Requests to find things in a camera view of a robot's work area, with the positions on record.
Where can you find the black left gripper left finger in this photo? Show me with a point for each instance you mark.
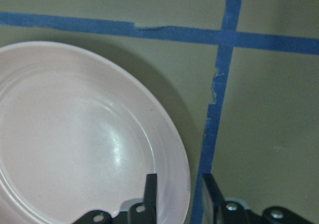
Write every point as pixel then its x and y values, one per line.
pixel 141 211

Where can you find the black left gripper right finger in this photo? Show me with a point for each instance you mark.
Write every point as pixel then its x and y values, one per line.
pixel 220 210

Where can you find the pink plate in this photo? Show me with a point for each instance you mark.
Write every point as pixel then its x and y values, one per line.
pixel 79 133

